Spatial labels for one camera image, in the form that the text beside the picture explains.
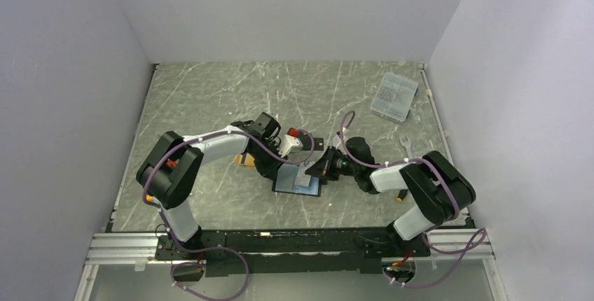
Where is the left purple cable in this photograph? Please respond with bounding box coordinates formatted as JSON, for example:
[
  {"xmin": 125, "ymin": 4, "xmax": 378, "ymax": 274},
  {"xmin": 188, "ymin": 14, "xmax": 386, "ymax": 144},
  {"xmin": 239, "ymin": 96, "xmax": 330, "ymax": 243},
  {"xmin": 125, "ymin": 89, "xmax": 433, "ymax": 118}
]
[{"xmin": 141, "ymin": 128, "xmax": 317, "ymax": 301}]

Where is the clear plastic screw box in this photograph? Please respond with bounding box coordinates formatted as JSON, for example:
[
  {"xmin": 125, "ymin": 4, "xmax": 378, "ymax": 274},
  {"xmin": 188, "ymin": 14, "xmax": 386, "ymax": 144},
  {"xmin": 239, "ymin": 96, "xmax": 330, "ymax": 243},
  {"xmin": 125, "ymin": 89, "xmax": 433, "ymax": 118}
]
[{"xmin": 370, "ymin": 72, "xmax": 419, "ymax": 123}]

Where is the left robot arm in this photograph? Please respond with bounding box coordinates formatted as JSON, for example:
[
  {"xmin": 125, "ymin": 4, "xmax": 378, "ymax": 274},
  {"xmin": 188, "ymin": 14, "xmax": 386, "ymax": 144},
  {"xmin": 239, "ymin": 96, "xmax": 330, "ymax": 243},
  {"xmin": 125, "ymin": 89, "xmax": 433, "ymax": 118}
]
[{"xmin": 136, "ymin": 113, "xmax": 284, "ymax": 259}]

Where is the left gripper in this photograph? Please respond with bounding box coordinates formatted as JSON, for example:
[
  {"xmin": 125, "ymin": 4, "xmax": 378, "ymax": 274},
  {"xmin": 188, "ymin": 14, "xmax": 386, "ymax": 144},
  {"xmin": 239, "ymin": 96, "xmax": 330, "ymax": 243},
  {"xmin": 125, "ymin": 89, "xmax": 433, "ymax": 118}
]
[{"xmin": 249, "ymin": 141, "xmax": 289, "ymax": 181}]

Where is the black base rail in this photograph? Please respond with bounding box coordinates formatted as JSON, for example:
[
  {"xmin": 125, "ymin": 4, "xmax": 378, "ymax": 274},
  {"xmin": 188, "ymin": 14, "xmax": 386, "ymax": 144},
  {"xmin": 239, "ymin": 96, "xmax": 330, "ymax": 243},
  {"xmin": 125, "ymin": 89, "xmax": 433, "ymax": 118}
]
[{"xmin": 155, "ymin": 227, "xmax": 430, "ymax": 277}]

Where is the silver card stack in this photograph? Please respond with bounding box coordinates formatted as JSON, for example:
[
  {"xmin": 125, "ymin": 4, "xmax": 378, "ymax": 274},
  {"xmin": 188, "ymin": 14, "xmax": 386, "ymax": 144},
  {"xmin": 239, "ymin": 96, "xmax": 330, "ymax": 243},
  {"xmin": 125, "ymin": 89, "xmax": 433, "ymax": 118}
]
[{"xmin": 332, "ymin": 134, "xmax": 344, "ymax": 151}]

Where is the gold card stack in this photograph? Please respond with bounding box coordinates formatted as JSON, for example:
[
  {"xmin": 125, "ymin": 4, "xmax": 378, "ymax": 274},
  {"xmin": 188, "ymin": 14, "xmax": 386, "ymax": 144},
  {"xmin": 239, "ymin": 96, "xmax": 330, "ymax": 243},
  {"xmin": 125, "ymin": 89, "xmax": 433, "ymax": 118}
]
[{"xmin": 234, "ymin": 153, "xmax": 256, "ymax": 167}]

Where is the purple cable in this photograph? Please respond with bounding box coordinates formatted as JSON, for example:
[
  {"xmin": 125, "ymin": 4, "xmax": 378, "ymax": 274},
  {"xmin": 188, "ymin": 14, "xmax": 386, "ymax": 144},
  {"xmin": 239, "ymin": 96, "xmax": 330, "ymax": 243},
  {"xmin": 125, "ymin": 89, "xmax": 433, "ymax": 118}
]
[
  {"xmin": 141, "ymin": 128, "xmax": 317, "ymax": 301},
  {"xmin": 338, "ymin": 110, "xmax": 488, "ymax": 290}
]

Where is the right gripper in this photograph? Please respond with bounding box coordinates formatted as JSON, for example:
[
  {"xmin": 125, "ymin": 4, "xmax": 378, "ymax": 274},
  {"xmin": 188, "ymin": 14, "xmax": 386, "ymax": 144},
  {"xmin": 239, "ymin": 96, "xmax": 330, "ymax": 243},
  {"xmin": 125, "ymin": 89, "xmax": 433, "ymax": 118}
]
[{"xmin": 305, "ymin": 146, "xmax": 359, "ymax": 181}]

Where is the single silver card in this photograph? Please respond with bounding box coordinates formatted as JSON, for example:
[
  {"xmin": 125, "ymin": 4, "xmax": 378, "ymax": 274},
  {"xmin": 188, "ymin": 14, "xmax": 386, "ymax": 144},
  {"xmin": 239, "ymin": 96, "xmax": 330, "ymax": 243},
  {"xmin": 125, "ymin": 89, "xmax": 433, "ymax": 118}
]
[{"xmin": 295, "ymin": 161, "xmax": 314, "ymax": 187}]

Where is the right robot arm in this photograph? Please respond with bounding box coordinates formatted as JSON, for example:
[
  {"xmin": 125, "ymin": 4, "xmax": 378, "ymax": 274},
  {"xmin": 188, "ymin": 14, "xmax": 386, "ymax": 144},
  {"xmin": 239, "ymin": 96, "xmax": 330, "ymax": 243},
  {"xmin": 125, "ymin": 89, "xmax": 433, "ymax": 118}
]
[{"xmin": 305, "ymin": 136, "xmax": 476, "ymax": 256}]

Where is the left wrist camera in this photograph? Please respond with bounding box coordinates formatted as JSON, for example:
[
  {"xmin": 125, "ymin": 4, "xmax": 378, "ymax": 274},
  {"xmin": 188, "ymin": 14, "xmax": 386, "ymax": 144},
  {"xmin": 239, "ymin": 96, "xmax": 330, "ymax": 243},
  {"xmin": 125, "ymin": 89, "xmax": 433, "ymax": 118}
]
[{"xmin": 278, "ymin": 128, "xmax": 303, "ymax": 158}]

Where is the black yellow screwdriver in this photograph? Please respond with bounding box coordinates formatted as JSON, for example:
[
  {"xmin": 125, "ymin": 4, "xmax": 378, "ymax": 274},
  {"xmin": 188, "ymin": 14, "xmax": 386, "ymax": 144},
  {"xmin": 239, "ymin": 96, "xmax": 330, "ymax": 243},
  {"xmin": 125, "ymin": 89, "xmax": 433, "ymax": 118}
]
[{"xmin": 396, "ymin": 190, "xmax": 409, "ymax": 202}]

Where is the black card stack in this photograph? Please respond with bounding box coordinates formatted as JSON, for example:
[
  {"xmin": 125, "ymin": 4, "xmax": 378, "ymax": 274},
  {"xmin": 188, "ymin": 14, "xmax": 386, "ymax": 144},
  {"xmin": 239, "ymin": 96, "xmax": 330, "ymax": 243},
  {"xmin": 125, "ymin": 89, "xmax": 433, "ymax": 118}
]
[{"xmin": 297, "ymin": 132, "xmax": 324, "ymax": 151}]

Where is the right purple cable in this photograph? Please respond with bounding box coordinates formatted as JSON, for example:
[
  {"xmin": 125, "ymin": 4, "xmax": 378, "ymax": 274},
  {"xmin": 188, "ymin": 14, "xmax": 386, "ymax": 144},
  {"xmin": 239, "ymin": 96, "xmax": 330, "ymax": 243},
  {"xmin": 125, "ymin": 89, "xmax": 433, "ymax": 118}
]
[{"xmin": 338, "ymin": 110, "xmax": 488, "ymax": 290}]

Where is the silver wrench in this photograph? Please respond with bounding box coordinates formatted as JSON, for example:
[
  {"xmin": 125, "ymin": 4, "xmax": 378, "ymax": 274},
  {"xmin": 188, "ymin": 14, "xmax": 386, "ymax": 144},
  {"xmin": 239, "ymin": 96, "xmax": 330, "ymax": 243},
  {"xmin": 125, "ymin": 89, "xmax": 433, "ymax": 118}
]
[{"xmin": 399, "ymin": 136, "xmax": 414, "ymax": 159}]

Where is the black leather card holder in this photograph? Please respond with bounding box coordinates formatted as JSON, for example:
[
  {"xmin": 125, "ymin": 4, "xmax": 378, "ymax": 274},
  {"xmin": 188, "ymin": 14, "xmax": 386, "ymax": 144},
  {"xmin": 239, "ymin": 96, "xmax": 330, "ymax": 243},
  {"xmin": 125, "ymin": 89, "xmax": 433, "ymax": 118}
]
[{"xmin": 272, "ymin": 161, "xmax": 322, "ymax": 197}]

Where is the aluminium frame rail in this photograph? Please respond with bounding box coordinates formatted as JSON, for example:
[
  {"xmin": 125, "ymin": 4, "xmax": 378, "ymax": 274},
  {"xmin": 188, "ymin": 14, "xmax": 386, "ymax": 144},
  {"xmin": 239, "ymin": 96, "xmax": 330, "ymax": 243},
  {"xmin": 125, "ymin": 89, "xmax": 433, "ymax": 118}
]
[{"xmin": 85, "ymin": 229, "xmax": 495, "ymax": 267}]

